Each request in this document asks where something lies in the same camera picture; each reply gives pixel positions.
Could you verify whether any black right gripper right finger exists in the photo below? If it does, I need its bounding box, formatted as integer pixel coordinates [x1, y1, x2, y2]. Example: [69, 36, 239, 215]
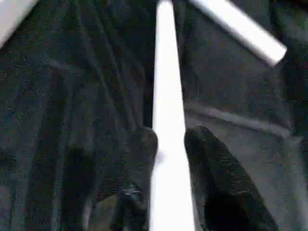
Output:
[184, 125, 277, 231]

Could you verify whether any white plastic table top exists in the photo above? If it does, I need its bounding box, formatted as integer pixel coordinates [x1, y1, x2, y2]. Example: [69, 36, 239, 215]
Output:
[0, 0, 39, 49]

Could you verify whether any black work mat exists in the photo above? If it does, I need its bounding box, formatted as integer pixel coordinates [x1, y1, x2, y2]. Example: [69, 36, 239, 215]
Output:
[0, 0, 308, 231]

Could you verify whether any white plastic table leg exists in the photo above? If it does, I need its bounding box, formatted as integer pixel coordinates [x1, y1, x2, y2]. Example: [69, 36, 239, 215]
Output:
[189, 0, 288, 67]
[148, 0, 196, 231]

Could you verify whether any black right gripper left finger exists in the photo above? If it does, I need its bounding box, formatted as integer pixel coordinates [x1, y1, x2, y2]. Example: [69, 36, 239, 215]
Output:
[96, 127, 159, 231]

